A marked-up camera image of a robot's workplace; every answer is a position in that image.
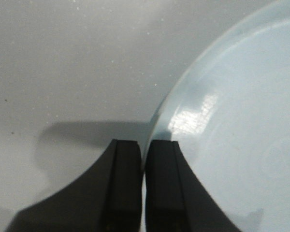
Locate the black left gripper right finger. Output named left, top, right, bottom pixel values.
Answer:
left=145, top=140, right=239, bottom=232

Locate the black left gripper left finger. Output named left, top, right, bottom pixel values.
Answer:
left=7, top=140, right=143, bottom=232

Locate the light blue round plate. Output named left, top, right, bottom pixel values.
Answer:
left=146, top=0, right=290, bottom=232

